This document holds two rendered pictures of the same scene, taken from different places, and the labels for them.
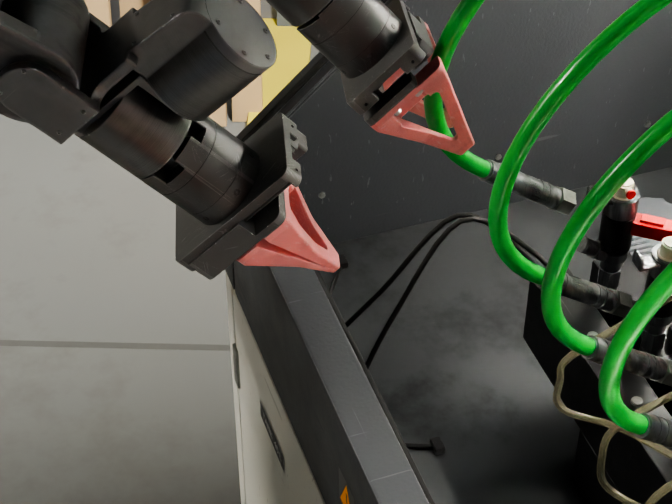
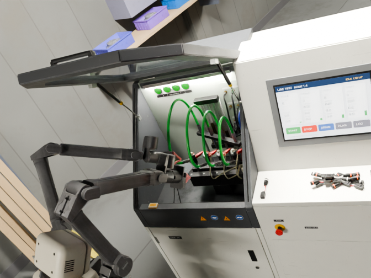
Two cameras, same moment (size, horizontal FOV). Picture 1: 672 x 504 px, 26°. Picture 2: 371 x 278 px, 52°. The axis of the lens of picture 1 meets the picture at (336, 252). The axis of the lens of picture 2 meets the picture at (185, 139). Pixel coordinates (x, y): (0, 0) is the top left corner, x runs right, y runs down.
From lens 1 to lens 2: 1.04 m
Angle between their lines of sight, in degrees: 32
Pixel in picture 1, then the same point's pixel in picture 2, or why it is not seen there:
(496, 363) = (191, 195)
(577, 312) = (199, 174)
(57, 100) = (164, 176)
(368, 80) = not seen: hidden behind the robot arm
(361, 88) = not seen: hidden behind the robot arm
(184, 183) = (176, 177)
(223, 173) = (178, 173)
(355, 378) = (188, 204)
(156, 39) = (165, 161)
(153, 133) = (170, 174)
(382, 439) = (200, 204)
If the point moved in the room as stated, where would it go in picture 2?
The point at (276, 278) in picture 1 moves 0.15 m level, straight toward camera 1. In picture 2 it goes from (163, 208) to (185, 214)
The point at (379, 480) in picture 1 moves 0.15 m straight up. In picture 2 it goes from (206, 207) to (197, 186)
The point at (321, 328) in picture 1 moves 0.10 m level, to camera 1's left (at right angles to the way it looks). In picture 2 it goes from (176, 206) to (165, 219)
